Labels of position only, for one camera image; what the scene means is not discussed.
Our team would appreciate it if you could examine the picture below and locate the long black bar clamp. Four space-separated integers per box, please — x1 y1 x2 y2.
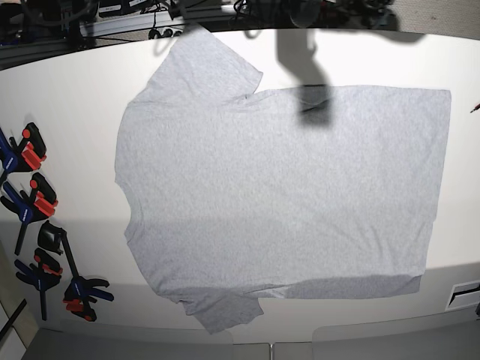
37 220 114 322

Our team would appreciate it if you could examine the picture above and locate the black strip at table corner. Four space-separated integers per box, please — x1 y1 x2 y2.
0 299 27 341

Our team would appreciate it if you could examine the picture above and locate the white label with black mark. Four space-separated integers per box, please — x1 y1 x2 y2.
445 280 479 311

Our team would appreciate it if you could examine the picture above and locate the top blue orange bar clamp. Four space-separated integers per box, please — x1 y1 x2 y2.
1 122 47 184

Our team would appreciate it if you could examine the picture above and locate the blue orange bar clamp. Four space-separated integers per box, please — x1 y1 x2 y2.
13 247 63 321
1 172 58 256
1 122 47 184

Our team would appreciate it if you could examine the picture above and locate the red screwdriver tip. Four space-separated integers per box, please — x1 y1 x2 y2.
470 104 480 113

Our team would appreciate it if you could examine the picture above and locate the grey T-shirt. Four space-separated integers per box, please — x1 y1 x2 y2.
115 26 452 333

